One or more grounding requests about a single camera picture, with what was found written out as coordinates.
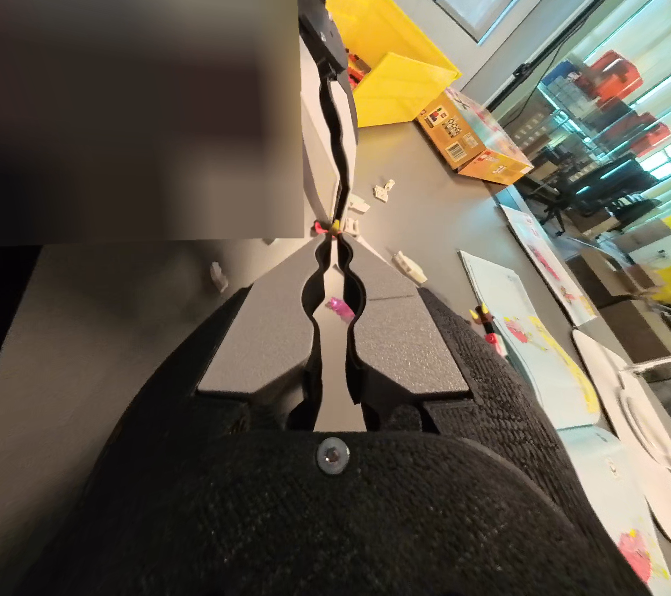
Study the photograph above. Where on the magenta transparent toy piece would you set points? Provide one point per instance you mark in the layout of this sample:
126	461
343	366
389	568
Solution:
339	309

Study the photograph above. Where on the instruction booklet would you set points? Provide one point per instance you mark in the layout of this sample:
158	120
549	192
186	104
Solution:
550	260
524	344
613	501

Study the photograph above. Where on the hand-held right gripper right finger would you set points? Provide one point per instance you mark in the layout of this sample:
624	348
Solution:
403	344

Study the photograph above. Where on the orange toy set box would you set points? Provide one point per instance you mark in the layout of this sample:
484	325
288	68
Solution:
466	140

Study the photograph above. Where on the white round plate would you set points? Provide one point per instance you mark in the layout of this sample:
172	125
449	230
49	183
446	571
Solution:
639	428

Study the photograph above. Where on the dark toy figure yellow studs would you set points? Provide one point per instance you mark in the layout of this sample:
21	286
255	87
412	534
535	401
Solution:
485	323

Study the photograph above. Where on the pale wing toy piece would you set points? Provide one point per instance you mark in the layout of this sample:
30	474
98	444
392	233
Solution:
410	267
219	276

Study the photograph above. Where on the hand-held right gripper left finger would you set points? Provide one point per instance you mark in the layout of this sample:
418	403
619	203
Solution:
262	344

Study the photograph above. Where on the shelf with red boxes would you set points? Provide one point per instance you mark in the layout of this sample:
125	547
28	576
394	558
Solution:
613	98

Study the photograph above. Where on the cardboard box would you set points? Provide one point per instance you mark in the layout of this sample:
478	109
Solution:
629	271

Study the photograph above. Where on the small red toy piece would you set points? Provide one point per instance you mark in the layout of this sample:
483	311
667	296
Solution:
320	227

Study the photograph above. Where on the beige hinge toy brick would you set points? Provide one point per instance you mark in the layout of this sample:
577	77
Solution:
384	190

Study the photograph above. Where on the black office chair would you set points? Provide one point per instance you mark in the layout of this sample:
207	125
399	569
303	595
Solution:
603	192

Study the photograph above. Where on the yellow plastic bin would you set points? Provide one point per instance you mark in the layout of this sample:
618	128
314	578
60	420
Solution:
398	82

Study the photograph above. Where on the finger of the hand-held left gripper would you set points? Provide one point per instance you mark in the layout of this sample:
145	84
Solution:
348	124
314	161

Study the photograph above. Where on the heap of toy bricks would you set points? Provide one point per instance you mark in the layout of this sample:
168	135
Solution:
359	72

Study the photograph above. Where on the black tripod stand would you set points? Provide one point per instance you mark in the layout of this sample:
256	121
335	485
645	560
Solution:
566	38

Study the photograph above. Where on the white toy brick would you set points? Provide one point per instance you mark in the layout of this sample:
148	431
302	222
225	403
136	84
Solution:
351	226
359	204

